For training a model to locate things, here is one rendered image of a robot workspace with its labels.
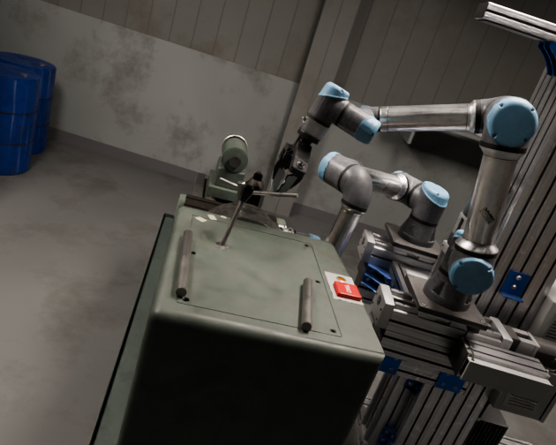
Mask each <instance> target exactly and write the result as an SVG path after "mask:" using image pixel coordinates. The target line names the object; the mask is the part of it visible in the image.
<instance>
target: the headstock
mask: <svg viewBox="0 0 556 445"><path fill-rule="evenodd" d="M208 215H213V216H214V217H215V218H216V220H211V219H210V218H209V216H208ZM196 217H202V218H203V219H205V220H206V221H205V222H201V221H199V220H197V219H195V218H196ZM230 220H231V218H230V217H227V218H226V219H225V218H222V217H221V216H220V215H216V214H212V213H208V212H205V211H201V210H198V209H194V208H190V207H181V208H179V209H178V210H177V212H176V215H175V218H174V222H173V225H172V228H171V232H170V235H169V241H168V244H167V248H166V251H165V254H164V258H163V262H162V267H161V271H160V274H159V277H158V281H157V284H156V287H155V291H154V296H153V300H152V304H151V307H150V310H149V314H148V317H147V324H146V327H145V331H144V335H143V338H142V342H141V345H140V350H139V356H138V360H137V364H136V367H135V371H134V375H133V378H132V382H131V388H130V393H129V396H128V400H127V404H126V407H125V411H124V417H123V421H122V425H121V428H120V432H119V435H118V440H117V444H116V445H344V444H345V442H346V440H347V439H348V436H349V433H350V431H351V429H352V427H353V425H354V423H355V421H356V419H357V415H358V413H359V412H360V410H361V408H362V405H363V403H364V400H365V398H366V397H367V394H368V392H369V390H370V388H371V386H372V383H373V381H374V379H375V377H376V374H377V372H378V371H379V368H380V366H381V363H382V361H383V359H384V357H385V353H384V351H383V349H382V347H381V345H380V342H379V339H378V337H377V335H376V333H375V331H374V329H373V327H372V324H371V322H370V319H369V317H368V315H367V313H366V310H365V309H364V306H363V305H358V304H354V303H350V302H346V301H341V300H338V299H334V298H333V295H332V292H331V290H330V287H329V284H328V281H327V278H326V275H325V271H326V272H329V273H333V274H337V275H344V276H347V277H349V274H348V272H347V270H346V269H345V267H344V266H343V264H342V261H341V259H340V257H339V255H338V253H337V251H336V250H335V249H334V246H333V245H332V244H331V243H329V242H327V241H323V240H319V239H316V238H308V237H305V236H301V235H297V234H294V233H290V232H287V231H283V230H277V229H273V228H269V227H266V226H262V225H258V224H255V223H251V222H245V221H241V220H237V219H236V221H235V224H234V226H233V228H232V230H231V232H230V234H229V237H228V239H227V241H226V243H225V244H227V245H228V246H229V248H228V249H221V248H218V247H217V246H215V245H214V243H215V242H221V241H222V238H223V235H224V233H225V231H226V229H227V228H228V226H229V223H230ZM185 230H191V231H192V250H191V259H190V269H189V278H188V287H187V294H186V295H185V296H184V297H179V296H178V295H177V294H176V289H177V277H178V270H179V263H180V257H181V251H182V243H183V237H184V231H185ZM305 278H311V279H312V329H311V330H310V331H303V330H302V329H301V321H302V303H303V284H304V279H305Z"/></svg>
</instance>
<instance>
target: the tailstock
mask: <svg viewBox="0 0 556 445"><path fill-rule="evenodd" d="M247 150H248V146H247V143H246V141H245V139H244V138H243V137H241V136H239V135H230V136H228V137H227V138H226V139H225V140H224V141H223V142H222V156H220V157H219V159H218V162H217V165H216V169H215V170H210V173H209V176H208V182H207V196H211V197H215V198H218V199H222V200H228V201H232V202H237V188H235V187H233V186H231V185H227V184H225V183H223V182H221V181H220V177H222V178H224V179H226V180H229V181H230V182H232V183H234V184H237V182H238V181H244V177H245V167H246V166H247V163H248V156H247Z"/></svg>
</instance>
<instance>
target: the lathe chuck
mask: <svg viewBox="0 0 556 445"><path fill-rule="evenodd" d="M236 206H237V202H232V203H226V204H222V205H220V206H217V207H214V208H212V209H210V210H209V211H207V212H208V213H212V214H216V215H224V214H228V213H235V211H236V208H235V207H236ZM243 207H244V209H241V211H240V213H246V214H250V215H256V216H257V217H259V218H261V219H263V220H265V221H266V222H268V223H270V224H271V225H272V226H273V227H274V228H275V229H277V230H280V228H279V226H278V224H277V223H276V222H274V221H273V220H272V219H271V218H270V217H269V216H268V213H267V212H266V211H264V210H263V209H261V208H259V207H256V206H253V205H251V204H247V203H244V204H243Z"/></svg>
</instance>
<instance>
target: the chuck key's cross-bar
mask: <svg viewBox="0 0 556 445"><path fill-rule="evenodd" d="M220 181H221V182H223V183H225V184H227V185H231V186H233V187H235V188H237V184H234V183H232V182H230V181H229V180H226V179H224V178H222V177H220ZM253 195H266V196H277V197H290V198H298V194H297V193H286V192H260V191H253Z"/></svg>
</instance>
